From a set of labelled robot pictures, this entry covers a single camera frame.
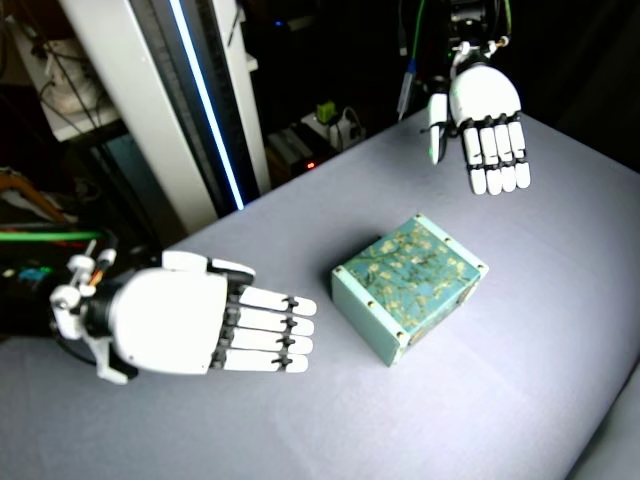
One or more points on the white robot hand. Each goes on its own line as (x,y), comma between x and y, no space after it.
(482,95)
(165,320)

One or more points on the teal floral hinged box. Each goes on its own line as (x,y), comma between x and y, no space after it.
(410,272)

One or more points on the white power strip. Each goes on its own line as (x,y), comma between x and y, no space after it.
(345,127)

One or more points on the green plug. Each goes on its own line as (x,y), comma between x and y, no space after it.
(326,111)

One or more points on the black device with red light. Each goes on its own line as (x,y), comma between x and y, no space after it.
(295,155)

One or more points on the white column with blue light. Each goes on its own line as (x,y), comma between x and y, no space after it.
(140,100)

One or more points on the grey table cloth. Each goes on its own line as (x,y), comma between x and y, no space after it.
(450,400)

